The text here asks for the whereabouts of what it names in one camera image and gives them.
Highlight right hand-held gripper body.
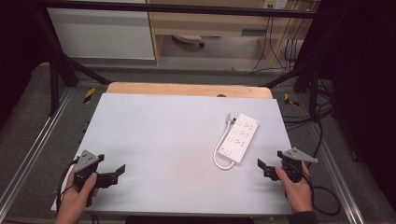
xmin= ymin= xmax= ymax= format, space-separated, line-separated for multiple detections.
xmin=280 ymin=147 xmax=319 ymax=184

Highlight black hanging cables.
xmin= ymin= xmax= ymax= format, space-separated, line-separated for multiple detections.
xmin=250 ymin=7 xmax=307 ymax=75

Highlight person's left hand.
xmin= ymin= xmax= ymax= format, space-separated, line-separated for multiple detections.
xmin=57 ymin=169 xmax=99 ymax=219

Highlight black floor cables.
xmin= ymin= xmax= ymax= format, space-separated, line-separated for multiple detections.
xmin=281 ymin=77 xmax=335 ymax=160

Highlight pale grey table board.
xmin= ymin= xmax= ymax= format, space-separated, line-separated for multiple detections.
xmin=50 ymin=92 xmax=294 ymax=217

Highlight black metal frame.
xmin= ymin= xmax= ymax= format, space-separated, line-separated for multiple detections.
xmin=32 ymin=0 xmax=326 ymax=118

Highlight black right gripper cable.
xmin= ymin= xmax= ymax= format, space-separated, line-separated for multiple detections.
xmin=303 ymin=167 xmax=342 ymax=217

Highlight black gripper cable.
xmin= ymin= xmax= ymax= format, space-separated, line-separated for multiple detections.
xmin=303 ymin=167 xmax=342 ymax=217
xmin=55 ymin=158 xmax=79 ymax=213

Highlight white power strip cable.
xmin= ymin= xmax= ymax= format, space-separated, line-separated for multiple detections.
xmin=212 ymin=113 xmax=237 ymax=171

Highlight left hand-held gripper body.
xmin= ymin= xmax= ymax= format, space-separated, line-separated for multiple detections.
xmin=73 ymin=149 xmax=101 ymax=208

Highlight person's right hand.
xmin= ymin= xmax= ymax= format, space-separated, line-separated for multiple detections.
xmin=275 ymin=161 xmax=315 ymax=215

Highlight black curtain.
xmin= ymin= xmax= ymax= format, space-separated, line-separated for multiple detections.
xmin=303 ymin=0 xmax=396 ymax=213
xmin=0 ymin=0 xmax=50 ymax=125

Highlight aluminium floor rail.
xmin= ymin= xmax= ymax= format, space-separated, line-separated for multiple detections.
xmin=306 ymin=122 xmax=366 ymax=224
xmin=0 ymin=88 xmax=75 ymax=213

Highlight wooden table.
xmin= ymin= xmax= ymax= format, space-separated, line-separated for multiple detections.
xmin=105 ymin=81 xmax=274 ymax=100

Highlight light wooden desk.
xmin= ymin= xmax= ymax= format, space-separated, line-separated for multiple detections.
xmin=146 ymin=0 xmax=314 ymax=68

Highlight white power strip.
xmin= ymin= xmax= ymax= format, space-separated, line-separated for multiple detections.
xmin=217 ymin=113 xmax=261 ymax=164

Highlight white wall socket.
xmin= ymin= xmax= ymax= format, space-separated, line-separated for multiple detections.
xmin=262 ymin=0 xmax=290 ymax=10

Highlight white cabinet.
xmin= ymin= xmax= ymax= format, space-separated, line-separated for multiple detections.
xmin=46 ymin=0 xmax=156 ymax=61

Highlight white chair base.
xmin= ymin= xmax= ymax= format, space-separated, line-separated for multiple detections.
xmin=172 ymin=34 xmax=206 ymax=49

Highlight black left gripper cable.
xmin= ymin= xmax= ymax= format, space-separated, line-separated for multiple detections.
xmin=55 ymin=158 xmax=79 ymax=213

